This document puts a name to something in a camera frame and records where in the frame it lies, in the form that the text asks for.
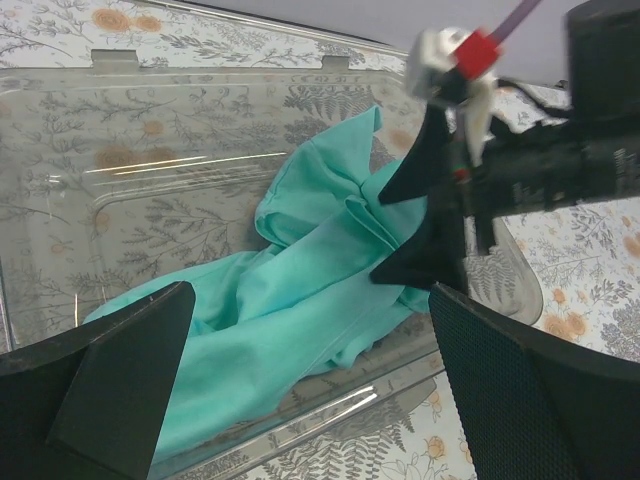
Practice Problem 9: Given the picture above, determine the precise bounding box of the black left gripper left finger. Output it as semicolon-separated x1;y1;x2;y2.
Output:
1;282;195;479

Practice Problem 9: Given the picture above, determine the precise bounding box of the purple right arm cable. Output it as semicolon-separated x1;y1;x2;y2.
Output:
492;0;546;44

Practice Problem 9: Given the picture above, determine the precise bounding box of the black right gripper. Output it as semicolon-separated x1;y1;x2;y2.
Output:
370;112;639;293

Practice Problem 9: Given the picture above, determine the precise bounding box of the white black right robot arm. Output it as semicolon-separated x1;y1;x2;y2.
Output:
370;1;639;292

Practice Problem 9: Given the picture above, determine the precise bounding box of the clear plastic bin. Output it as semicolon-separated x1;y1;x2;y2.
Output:
0;48;544;480

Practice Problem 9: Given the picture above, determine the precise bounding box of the teal t shirt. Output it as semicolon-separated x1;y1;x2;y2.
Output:
95;107;429;461

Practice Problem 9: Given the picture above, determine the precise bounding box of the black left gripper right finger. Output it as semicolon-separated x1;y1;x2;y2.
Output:
429;285;639;479

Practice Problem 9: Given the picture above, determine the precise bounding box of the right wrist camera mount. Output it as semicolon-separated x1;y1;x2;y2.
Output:
404;27;497;166

